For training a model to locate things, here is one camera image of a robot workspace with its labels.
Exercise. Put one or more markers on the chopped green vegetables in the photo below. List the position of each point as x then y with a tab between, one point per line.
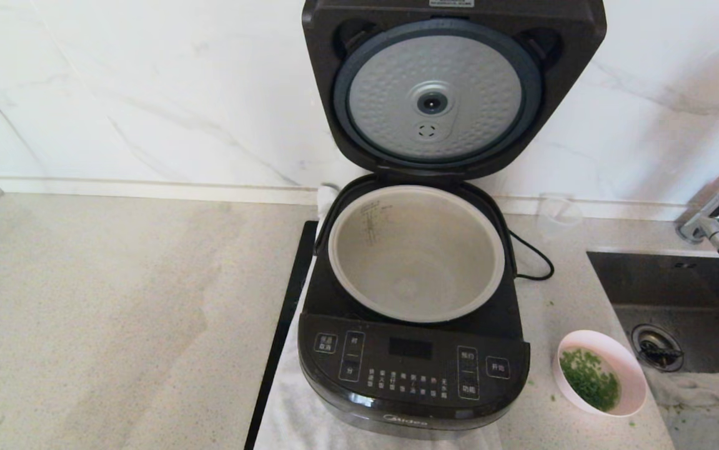
587	380

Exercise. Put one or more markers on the white cloth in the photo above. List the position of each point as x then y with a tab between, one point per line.
284	419

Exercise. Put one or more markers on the black flat strip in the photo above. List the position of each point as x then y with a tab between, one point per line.
284	325

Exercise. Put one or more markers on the stainless steel sink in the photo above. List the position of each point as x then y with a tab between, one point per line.
665	281

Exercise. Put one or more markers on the clear measuring cup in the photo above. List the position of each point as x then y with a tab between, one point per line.
558	215

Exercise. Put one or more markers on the metal sink drain strainer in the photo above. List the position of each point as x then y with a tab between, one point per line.
656	347

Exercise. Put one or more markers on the pink bowl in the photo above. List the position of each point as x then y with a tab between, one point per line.
629	375

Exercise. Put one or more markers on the black rice cooker base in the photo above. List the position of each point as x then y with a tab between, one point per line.
396	400

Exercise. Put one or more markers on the black rice cooker lid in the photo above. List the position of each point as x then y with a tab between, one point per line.
434	69

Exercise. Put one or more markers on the white rag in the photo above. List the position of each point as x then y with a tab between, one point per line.
696	390

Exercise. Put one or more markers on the grey inner pot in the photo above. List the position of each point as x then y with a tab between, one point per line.
415	250

